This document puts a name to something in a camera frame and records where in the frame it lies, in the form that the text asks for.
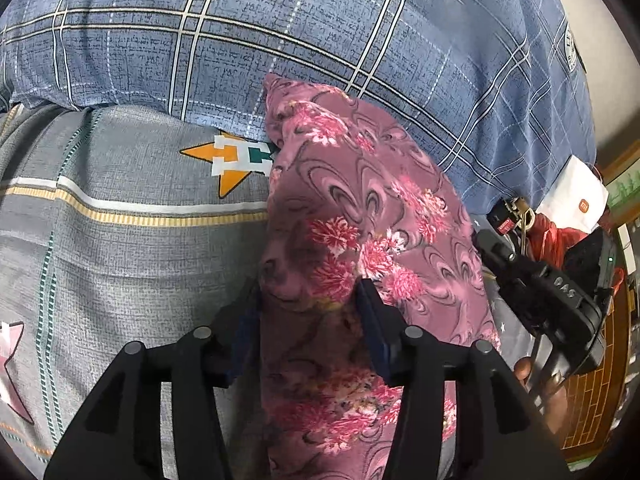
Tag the red plastic bag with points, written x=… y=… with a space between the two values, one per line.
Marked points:
x=550 y=240

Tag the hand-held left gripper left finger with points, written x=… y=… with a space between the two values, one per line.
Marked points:
x=249 y=320

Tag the white paper bag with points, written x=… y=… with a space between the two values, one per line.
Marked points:
x=570 y=195

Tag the person's right hand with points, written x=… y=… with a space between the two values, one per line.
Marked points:
x=552 y=407

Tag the bunch of keys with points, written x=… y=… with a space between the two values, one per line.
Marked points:
x=502 y=220

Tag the pink floral garment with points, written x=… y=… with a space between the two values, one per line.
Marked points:
x=360 y=185

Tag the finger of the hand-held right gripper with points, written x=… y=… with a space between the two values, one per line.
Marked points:
x=495 y=250

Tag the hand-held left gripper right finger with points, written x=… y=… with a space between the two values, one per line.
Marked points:
x=372 y=320

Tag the wooden green-panel furniture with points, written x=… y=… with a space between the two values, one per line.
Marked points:
x=625 y=185

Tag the grey star-print bedsheet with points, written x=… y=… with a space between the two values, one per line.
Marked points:
x=125 y=260

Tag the blue plaid quilt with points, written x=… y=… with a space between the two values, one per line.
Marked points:
x=300 y=20

